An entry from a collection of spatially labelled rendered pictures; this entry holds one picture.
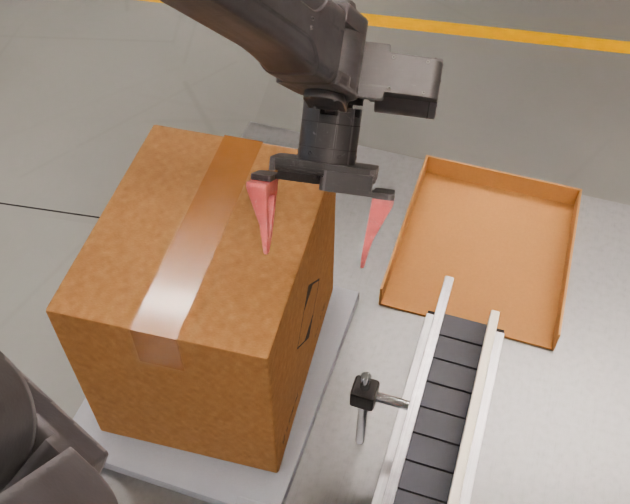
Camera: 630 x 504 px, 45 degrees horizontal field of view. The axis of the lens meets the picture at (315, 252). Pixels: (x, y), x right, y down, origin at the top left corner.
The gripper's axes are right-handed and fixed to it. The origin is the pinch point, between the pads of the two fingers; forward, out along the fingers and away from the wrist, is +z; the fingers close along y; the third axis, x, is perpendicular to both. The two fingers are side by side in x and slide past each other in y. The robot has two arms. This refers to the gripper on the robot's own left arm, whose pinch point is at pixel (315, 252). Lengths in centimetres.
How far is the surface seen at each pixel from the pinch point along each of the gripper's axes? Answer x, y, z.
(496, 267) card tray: 44, 24, 7
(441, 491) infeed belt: 10.7, 17.5, 28.8
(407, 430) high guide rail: 7.9, 12.2, 20.6
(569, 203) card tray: 56, 36, -3
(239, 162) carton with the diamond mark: 16.5, -12.0, -6.3
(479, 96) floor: 212, 32, -22
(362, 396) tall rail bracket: 9.9, 6.6, 18.2
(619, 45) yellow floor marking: 243, 84, -48
